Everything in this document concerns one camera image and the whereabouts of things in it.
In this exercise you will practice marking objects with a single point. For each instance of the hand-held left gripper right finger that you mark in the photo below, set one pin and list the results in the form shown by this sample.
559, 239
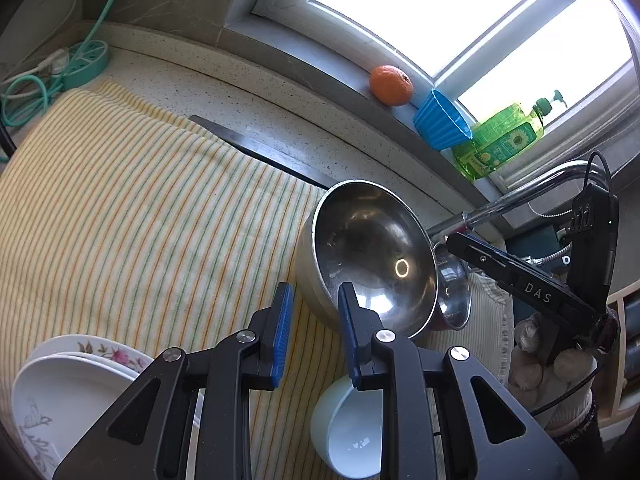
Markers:
350, 330

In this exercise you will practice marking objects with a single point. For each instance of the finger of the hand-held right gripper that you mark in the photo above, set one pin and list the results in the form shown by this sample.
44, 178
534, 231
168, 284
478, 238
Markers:
482, 257

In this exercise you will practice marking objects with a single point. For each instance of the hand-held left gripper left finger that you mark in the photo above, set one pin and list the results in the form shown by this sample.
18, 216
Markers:
282, 330

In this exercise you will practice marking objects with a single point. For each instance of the small steel bowl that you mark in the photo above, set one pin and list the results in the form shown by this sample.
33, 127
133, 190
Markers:
455, 285

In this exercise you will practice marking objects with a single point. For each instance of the large steel bowl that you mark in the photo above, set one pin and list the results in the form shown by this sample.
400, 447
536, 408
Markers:
365, 240

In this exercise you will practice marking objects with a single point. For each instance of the teal white bowl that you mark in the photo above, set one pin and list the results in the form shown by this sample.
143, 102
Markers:
345, 435

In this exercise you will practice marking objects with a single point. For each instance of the grey pink-flower plate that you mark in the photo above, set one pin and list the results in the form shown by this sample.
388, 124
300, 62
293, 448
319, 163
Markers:
100, 346

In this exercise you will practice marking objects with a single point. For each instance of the large white leaf-print plate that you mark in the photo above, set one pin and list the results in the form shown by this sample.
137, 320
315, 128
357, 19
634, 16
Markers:
65, 400

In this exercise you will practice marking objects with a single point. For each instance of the person's right forearm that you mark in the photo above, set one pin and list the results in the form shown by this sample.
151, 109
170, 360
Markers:
580, 450

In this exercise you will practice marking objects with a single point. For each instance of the person's right hand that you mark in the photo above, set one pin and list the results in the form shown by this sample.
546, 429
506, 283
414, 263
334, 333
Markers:
565, 390

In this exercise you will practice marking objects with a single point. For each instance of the chrome faucet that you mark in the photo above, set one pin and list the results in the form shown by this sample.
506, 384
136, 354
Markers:
500, 205

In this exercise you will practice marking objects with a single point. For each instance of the wooden shelf rack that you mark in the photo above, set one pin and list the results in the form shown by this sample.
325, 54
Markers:
622, 360

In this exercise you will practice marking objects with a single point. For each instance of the green dish soap bottle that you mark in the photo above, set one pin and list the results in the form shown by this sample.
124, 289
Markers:
500, 142

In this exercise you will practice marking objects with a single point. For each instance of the blue ribbed cup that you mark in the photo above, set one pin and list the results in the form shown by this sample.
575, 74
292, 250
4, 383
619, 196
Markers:
440, 120

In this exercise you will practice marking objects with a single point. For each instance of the yellow striped cloth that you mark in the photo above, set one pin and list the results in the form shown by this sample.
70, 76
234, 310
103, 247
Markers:
150, 210

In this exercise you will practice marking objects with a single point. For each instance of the orange fruit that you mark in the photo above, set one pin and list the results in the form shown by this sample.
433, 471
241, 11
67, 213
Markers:
391, 85

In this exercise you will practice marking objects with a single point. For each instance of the window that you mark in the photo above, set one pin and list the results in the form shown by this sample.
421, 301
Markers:
425, 10

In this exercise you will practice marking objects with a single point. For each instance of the teal power strip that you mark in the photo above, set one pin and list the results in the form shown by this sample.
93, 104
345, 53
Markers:
85, 62

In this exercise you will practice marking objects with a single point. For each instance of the white plug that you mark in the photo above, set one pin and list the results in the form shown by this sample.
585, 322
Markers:
55, 60

